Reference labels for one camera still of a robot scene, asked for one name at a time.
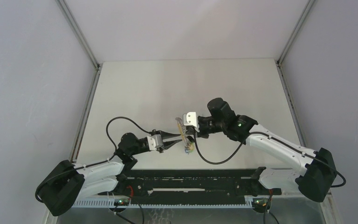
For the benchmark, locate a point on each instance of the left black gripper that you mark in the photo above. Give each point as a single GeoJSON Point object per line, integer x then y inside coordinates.
{"type": "Point", "coordinates": [167, 144]}

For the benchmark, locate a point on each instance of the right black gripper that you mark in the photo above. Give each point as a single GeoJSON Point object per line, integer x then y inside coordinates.
{"type": "Point", "coordinates": [200, 134]}

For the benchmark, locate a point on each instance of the large keyring with yellow handle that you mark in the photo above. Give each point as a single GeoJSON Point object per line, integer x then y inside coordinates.
{"type": "Point", "coordinates": [187, 139]}

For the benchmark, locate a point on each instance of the yellow key tag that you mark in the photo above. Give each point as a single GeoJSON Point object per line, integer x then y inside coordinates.
{"type": "Point", "coordinates": [189, 148]}

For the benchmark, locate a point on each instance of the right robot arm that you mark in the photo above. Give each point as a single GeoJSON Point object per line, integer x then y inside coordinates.
{"type": "Point", "coordinates": [311, 172]}

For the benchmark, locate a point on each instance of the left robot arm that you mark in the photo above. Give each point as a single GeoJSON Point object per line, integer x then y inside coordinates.
{"type": "Point", "coordinates": [70, 182]}

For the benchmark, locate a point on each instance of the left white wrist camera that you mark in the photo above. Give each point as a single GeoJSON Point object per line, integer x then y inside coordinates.
{"type": "Point", "coordinates": [155, 142]}

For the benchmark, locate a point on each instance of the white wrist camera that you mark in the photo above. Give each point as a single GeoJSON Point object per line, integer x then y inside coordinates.
{"type": "Point", "coordinates": [155, 142]}
{"type": "Point", "coordinates": [191, 119]}

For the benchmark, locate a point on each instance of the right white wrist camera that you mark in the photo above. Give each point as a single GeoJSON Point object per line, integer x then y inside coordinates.
{"type": "Point", "coordinates": [191, 119]}

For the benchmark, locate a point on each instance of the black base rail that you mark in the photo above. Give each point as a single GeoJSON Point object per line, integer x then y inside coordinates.
{"type": "Point", "coordinates": [174, 185]}

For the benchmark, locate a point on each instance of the white slotted cable duct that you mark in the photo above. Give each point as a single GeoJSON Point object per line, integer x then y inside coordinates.
{"type": "Point", "coordinates": [242, 202]}

